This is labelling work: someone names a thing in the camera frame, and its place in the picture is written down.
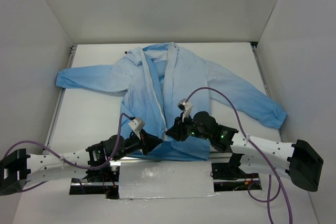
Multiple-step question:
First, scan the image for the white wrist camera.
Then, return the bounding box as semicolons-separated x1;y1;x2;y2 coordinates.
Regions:
177;99;193;122
128;117;145;139

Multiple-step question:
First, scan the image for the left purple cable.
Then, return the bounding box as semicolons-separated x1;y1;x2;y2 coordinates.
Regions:
4;113;136;192

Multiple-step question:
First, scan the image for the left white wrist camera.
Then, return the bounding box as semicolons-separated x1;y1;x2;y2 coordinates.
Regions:
128;117;145;139

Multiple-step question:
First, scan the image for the aluminium rail frame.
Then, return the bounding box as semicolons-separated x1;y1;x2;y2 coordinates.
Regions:
39;40;292;196

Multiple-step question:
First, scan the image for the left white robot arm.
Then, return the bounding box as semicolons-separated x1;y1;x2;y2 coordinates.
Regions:
1;130;163;196

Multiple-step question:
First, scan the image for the light blue zip jacket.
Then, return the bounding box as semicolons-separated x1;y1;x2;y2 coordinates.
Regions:
56;41;288;162

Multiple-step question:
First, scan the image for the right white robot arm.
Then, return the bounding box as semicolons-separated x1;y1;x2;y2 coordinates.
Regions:
166;111;323;192

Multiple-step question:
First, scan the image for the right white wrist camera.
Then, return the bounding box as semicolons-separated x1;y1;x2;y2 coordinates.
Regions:
177;99;193;122

